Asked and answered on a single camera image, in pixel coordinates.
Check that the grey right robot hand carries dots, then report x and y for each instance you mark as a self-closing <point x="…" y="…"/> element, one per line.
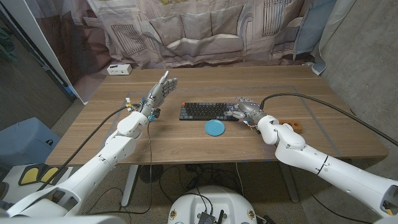
<point x="250" y="109"/>

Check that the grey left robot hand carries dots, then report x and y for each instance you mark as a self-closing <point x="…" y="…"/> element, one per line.
<point x="155" y="97"/>

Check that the black mechanical keyboard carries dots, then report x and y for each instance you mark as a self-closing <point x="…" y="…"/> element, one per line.
<point x="202" y="111"/>

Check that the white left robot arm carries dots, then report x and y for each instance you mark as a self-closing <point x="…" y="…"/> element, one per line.
<point x="93" y="168"/>

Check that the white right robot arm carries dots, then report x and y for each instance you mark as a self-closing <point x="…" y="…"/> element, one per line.
<point x="295" y="149"/>

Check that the blue round coaster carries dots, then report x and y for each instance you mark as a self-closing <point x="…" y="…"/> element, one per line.
<point x="214" y="127"/>

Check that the white power box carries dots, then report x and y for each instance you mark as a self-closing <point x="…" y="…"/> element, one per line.
<point x="119" y="69"/>

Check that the brown wooden block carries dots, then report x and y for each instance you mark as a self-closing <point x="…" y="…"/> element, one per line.
<point x="295" y="126"/>

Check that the black round floor fan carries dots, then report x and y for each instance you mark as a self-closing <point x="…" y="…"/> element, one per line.
<point x="146" y="173"/>

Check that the printed sofa backdrop cloth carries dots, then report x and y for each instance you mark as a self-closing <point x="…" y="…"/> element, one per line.
<point x="199" y="31"/>

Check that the grey table leg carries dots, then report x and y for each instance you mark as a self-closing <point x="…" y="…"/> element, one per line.
<point x="289" y="183"/>

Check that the white table leg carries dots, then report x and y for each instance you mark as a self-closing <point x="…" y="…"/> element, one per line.
<point x="129" y="186"/>

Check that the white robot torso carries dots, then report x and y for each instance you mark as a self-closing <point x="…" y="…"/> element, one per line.
<point x="217" y="199"/>

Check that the black electronics box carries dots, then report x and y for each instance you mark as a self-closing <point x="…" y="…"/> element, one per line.
<point x="206" y="218"/>

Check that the white cloth sheet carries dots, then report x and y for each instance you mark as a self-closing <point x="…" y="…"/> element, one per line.
<point x="339" y="18"/>

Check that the yellow black foot pedal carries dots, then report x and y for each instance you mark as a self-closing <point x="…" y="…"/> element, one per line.
<point x="49" y="175"/>
<point x="30" y="175"/>

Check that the white partition panel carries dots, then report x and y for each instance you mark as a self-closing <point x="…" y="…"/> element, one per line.
<point x="37" y="31"/>

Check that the blue plastic bin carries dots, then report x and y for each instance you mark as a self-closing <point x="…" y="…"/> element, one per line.
<point x="25" y="140"/>

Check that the white pedal base plate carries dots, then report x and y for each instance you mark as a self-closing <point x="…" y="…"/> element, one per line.
<point x="15" y="190"/>

